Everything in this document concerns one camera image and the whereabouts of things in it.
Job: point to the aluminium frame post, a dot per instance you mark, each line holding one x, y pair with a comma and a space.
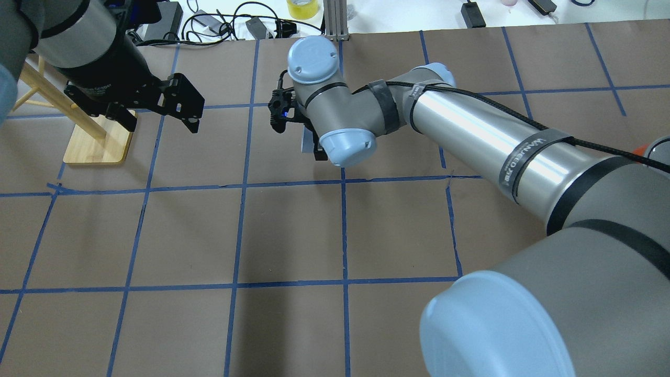
335, 19

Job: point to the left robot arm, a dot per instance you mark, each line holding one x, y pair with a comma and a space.
50, 29

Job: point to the black charger brick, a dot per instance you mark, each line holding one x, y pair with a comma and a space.
472, 15

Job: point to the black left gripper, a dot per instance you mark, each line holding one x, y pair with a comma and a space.
107, 67

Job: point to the grey power brick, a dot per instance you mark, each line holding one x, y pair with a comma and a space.
258, 29

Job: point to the orange can with grey lid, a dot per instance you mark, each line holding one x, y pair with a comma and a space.
658, 150

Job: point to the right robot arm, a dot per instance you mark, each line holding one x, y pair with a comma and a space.
591, 299

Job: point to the black power adapter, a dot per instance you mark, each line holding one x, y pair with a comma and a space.
167, 27

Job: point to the yellow tape roll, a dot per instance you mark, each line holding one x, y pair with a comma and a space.
302, 9

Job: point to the wooden stand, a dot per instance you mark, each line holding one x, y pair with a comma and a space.
95, 140

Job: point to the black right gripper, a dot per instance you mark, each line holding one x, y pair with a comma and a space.
319, 150

